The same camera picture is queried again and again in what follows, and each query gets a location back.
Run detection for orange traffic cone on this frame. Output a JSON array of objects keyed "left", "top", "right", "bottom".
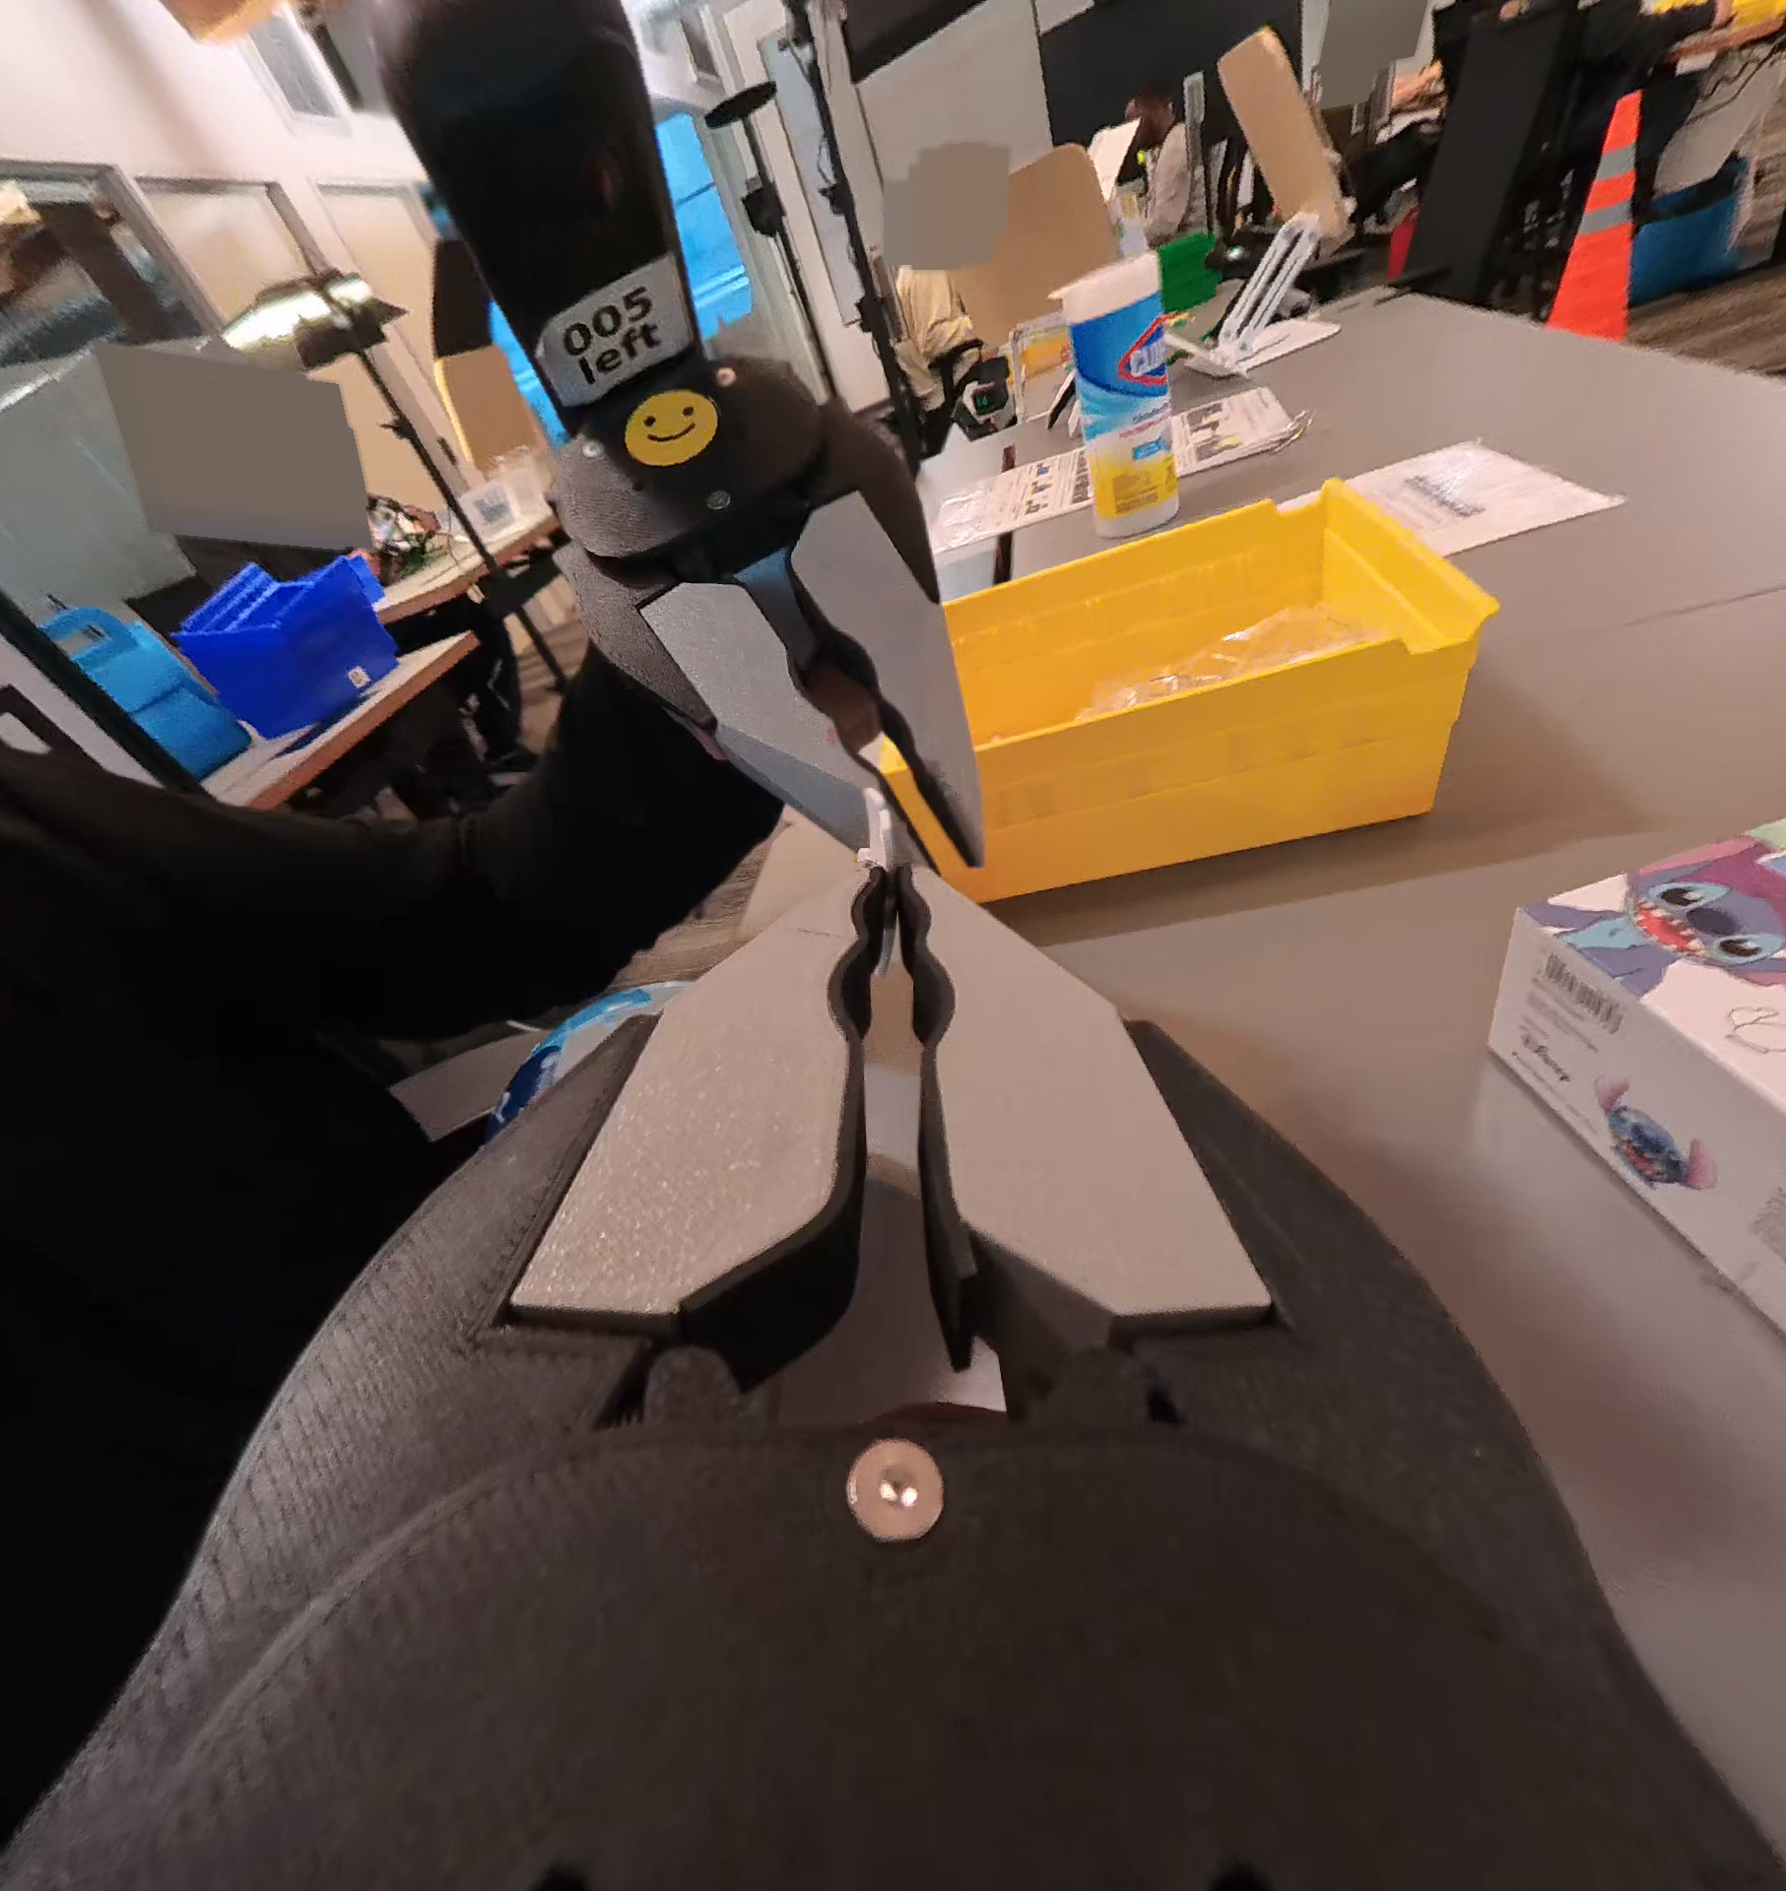
[{"left": 1550, "top": 91, "right": 1650, "bottom": 344}]

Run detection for blue plastic bin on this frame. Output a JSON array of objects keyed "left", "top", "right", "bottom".
[
  {"left": 176, "top": 558, "right": 400, "bottom": 741},
  {"left": 1632, "top": 155, "right": 1755, "bottom": 304}
]

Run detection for yellow plastic bin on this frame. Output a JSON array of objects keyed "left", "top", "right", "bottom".
[{"left": 878, "top": 479, "right": 1502, "bottom": 905}]

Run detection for light blue container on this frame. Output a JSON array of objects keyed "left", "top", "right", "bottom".
[{"left": 44, "top": 606, "right": 252, "bottom": 777}]

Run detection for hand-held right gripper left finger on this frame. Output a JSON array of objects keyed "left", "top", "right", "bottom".
[{"left": 509, "top": 871, "right": 896, "bottom": 1390}]

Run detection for brown board sheet holder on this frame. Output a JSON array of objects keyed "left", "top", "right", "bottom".
[
  {"left": 1215, "top": 30, "right": 1354, "bottom": 374},
  {"left": 967, "top": 144, "right": 1124, "bottom": 349}
]

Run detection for studio light on tripod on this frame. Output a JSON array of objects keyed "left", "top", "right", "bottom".
[{"left": 220, "top": 269, "right": 569, "bottom": 697}]

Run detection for white blue puzzle box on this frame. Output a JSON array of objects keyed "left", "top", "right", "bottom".
[{"left": 1487, "top": 803, "right": 1786, "bottom": 1390}]

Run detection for printed paper sheets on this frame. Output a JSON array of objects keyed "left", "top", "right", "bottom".
[{"left": 930, "top": 385, "right": 1309, "bottom": 559}]

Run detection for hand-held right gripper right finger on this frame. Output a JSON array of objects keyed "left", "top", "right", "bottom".
[{"left": 901, "top": 871, "right": 1275, "bottom": 1402}]

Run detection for blue puzzle ball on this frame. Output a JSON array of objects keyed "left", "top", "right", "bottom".
[{"left": 486, "top": 982, "right": 689, "bottom": 1139}]

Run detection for white paper sheet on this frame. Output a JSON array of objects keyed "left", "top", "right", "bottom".
[{"left": 1343, "top": 440, "right": 1626, "bottom": 559}]

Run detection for person's left hand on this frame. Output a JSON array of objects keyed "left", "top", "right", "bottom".
[{"left": 808, "top": 668, "right": 887, "bottom": 759}]

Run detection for white yellow wipes canister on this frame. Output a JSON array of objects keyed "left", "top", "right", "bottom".
[{"left": 1056, "top": 255, "right": 1183, "bottom": 540}]

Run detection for person's left forearm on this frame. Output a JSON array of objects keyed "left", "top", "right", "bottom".
[{"left": 0, "top": 650, "right": 792, "bottom": 1042}]

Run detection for clear plastic bag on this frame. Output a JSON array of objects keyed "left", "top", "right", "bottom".
[{"left": 1077, "top": 606, "right": 1389, "bottom": 725}]

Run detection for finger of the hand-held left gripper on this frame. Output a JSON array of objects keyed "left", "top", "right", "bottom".
[
  {"left": 798, "top": 493, "right": 990, "bottom": 868},
  {"left": 643, "top": 568, "right": 897, "bottom": 859}
]

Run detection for white puzzle piece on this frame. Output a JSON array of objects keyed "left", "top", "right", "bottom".
[{"left": 855, "top": 789, "right": 905, "bottom": 976}]

